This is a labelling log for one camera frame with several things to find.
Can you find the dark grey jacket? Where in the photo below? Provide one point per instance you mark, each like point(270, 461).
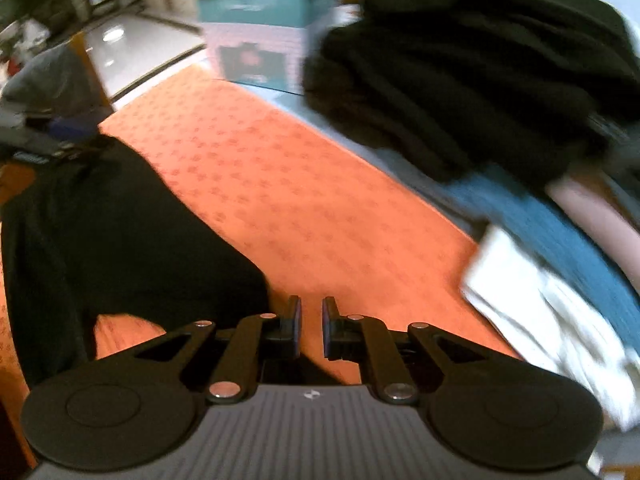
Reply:
point(47, 80)

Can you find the wooden chair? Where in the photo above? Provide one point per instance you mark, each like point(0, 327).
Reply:
point(92, 72)

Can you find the teal and pink cardboard box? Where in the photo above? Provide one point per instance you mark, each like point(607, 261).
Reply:
point(260, 50)

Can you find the pink folded garment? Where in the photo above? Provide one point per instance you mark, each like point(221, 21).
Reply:
point(595, 215)

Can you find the white folded garment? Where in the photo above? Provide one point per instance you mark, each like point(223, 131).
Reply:
point(545, 320)

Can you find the black garment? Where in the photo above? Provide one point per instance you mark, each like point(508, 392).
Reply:
point(110, 240)

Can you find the blue knitted garment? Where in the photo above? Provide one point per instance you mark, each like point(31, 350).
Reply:
point(560, 240)

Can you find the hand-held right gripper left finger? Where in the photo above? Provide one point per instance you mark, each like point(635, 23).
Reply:
point(296, 316)

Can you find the orange floral embossed mat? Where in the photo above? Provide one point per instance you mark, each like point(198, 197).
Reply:
point(280, 185)

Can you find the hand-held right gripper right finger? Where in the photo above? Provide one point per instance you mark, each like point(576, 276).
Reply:
point(327, 316)

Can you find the pile of black clothes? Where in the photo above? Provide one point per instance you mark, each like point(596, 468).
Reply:
point(460, 70)

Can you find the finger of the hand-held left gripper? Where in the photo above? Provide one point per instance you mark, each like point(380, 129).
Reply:
point(82, 149)
point(72, 127)

